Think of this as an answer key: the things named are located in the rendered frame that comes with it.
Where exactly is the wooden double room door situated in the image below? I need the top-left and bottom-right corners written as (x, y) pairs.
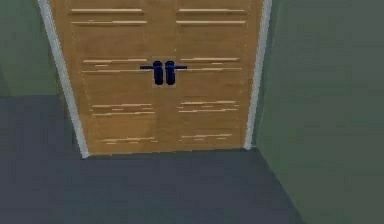
top-left (37, 0), bottom-right (274, 160)

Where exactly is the black door lever handle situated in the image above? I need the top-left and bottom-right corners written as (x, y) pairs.
top-left (139, 60), bottom-right (164, 86)
top-left (164, 60), bottom-right (188, 86)

